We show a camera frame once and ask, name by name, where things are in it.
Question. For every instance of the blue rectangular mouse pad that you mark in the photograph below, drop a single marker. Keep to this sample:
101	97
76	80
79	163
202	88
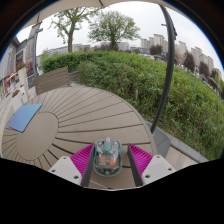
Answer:
24	117

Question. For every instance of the distant apartment buildings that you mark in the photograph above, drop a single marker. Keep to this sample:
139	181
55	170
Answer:
160	41

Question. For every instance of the grey sign pillar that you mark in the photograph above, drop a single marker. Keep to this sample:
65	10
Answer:
33	50

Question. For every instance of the green hedge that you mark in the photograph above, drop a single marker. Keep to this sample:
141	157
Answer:
160	86

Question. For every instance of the round leafy tree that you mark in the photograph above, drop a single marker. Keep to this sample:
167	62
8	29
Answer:
113	28

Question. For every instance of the thin-crowned tree with bare trunk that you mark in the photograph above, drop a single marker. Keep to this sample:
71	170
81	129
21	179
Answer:
70	33

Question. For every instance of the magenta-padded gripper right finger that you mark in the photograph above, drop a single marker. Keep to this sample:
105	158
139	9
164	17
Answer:
156	166

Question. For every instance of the dark curved umbrella pole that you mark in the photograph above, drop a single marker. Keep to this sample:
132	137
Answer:
168	66

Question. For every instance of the grey umbrella base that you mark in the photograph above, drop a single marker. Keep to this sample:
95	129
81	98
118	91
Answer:
161	140

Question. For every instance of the grey storefront building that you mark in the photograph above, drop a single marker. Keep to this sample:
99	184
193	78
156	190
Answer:
10	66

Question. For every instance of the brown slatted patio chair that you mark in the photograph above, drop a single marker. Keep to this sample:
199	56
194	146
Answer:
51	80

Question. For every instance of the tall white planter with flowers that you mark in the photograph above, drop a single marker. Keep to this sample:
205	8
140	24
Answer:
22	75

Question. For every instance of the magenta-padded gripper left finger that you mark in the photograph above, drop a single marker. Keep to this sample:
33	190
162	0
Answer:
65	168

